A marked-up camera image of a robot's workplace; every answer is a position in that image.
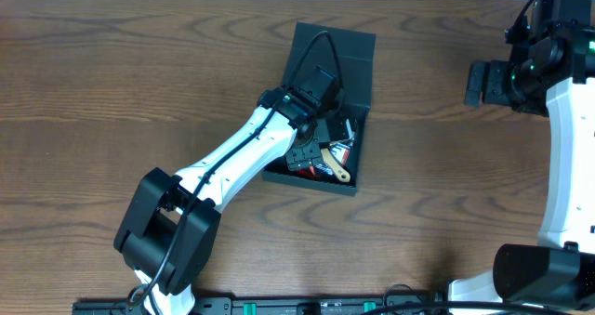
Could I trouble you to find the red black pliers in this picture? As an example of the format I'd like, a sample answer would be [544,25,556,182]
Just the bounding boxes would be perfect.
[296,167,319,180]

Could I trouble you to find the orange scraper wooden handle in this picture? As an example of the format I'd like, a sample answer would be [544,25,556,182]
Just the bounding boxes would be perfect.
[321,148,350,183]

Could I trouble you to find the blue screwdriver bit case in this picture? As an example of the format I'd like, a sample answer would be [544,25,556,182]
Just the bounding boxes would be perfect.
[311,143,350,177]

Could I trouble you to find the dark green box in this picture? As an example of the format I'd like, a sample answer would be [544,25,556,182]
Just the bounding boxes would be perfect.
[262,22,376,196]

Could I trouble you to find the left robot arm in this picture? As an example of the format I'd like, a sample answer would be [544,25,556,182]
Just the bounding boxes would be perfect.
[113,66,343,314]

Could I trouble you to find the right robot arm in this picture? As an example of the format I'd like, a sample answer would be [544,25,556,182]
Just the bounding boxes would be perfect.
[444,0,594,314]

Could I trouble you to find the left black cable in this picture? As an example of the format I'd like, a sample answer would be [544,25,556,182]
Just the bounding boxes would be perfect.
[125,29,345,309]

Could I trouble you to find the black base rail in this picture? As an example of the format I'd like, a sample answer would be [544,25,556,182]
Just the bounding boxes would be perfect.
[72,291,452,315]

